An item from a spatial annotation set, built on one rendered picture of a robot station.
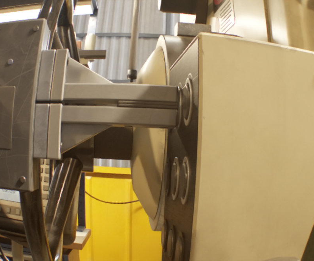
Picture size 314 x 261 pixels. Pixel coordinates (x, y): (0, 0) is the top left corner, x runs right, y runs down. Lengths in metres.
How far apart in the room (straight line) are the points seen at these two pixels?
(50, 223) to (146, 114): 0.23
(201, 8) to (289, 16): 0.41
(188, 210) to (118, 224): 2.88
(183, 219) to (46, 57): 0.15
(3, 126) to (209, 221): 0.16
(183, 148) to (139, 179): 0.22
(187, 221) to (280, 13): 0.24
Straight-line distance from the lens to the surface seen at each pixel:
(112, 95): 0.39
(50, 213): 0.58
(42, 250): 0.52
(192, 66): 0.35
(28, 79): 0.38
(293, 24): 0.47
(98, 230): 3.22
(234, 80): 0.33
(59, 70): 0.39
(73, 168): 0.60
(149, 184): 0.58
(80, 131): 0.39
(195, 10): 0.88
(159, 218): 0.58
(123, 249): 3.25
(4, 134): 0.38
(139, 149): 0.58
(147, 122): 0.38
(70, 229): 1.23
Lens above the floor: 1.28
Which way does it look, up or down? 2 degrees up
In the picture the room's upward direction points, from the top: 2 degrees clockwise
